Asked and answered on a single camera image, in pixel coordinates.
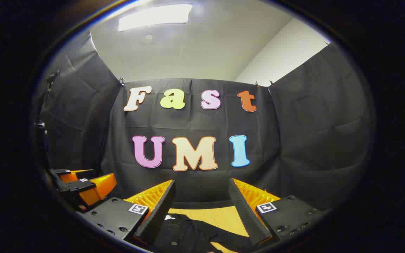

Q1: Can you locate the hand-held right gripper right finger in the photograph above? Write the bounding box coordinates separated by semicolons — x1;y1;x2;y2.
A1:
228;178;329;246

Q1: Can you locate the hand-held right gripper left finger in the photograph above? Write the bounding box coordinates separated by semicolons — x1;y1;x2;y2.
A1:
77;179;176;245

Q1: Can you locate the rectangular ceiling light panel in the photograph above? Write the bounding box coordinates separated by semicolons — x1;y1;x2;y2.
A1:
118;4;193;32

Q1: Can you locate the black garment with white label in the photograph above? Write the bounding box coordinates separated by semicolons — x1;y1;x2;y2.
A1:
153;213;259;253

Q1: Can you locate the black backdrop cloth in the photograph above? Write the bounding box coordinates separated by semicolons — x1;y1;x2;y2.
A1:
36;30;375;211

